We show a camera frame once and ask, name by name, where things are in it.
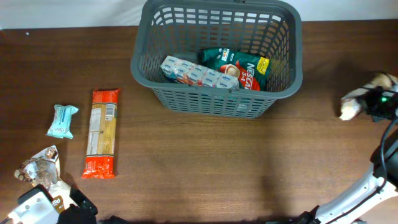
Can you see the grey plastic basket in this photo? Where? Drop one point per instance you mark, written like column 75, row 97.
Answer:
column 272, row 29

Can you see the white brown cookie bag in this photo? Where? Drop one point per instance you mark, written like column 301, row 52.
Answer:
column 44, row 169

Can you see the cream paper pouch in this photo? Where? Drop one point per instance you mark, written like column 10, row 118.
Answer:
column 349, row 104

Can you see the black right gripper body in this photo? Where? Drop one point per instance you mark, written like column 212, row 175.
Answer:
column 368, row 101

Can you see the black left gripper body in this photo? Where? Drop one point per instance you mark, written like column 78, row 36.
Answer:
column 82, row 202

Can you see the pink blue tissue multipack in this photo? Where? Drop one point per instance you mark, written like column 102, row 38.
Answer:
column 183, row 71

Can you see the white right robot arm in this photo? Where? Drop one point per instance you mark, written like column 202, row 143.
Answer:
column 379, row 183

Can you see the orange spaghetti packet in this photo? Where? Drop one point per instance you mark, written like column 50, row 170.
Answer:
column 99, row 159

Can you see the mint green snack packet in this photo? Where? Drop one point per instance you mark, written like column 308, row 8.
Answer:
column 60, row 127

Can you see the green Nescafe coffee bag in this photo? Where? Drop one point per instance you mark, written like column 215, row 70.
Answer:
column 251, row 70

